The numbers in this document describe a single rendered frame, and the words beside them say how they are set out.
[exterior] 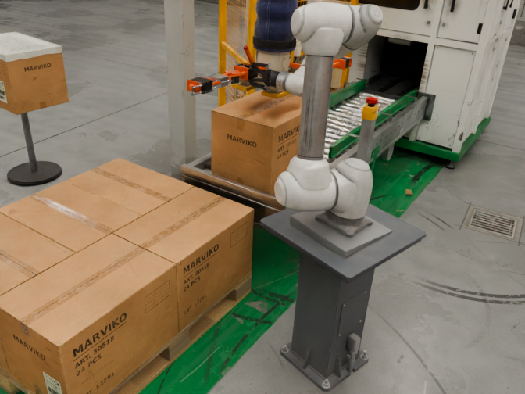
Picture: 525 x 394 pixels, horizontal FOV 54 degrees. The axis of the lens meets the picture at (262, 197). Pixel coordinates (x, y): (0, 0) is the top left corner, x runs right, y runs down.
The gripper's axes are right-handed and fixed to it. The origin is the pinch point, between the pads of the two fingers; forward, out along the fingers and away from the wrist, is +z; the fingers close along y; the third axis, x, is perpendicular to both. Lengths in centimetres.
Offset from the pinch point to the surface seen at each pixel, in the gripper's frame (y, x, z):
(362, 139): 38, 47, -49
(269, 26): -19.7, 16.7, -2.3
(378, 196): 119, 139, -35
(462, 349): 118, 12, -132
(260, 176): 53, -1, -13
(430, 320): 118, 24, -111
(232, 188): 61, -9, -1
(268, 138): 30.8, -0.7, -16.6
